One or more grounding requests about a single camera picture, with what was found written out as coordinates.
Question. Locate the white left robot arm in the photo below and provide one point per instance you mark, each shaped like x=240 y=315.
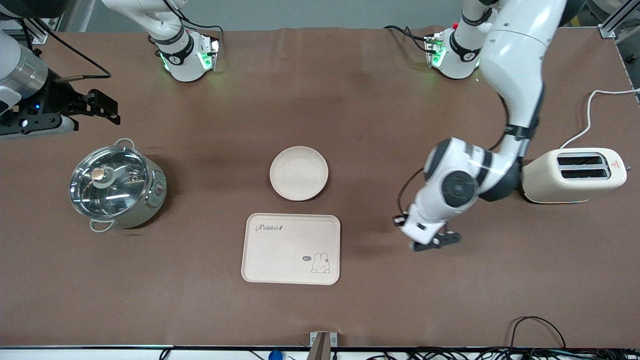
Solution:
x=515 y=60

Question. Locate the glass pot lid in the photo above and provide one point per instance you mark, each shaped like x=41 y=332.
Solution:
x=115 y=195

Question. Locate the brown table cover mat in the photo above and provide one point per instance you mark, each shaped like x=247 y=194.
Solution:
x=350 y=100

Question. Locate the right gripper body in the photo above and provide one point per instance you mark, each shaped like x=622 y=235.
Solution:
x=56 y=101

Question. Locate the grey metal table bracket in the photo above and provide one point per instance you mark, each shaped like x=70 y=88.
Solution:
x=323 y=342

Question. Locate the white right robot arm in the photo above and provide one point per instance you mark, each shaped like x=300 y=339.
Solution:
x=182 y=62

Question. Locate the cream rabbit print tray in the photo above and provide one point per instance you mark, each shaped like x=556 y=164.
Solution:
x=285 y=255

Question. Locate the small blue round object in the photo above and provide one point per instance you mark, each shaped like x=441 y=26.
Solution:
x=275 y=356

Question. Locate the steel pot with glass lid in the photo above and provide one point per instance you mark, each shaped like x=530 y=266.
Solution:
x=155 y=199

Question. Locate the cream two-slot toaster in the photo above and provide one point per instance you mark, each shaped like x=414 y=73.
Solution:
x=550 y=182

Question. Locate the round cream plate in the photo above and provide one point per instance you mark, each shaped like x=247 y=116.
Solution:
x=299 y=173

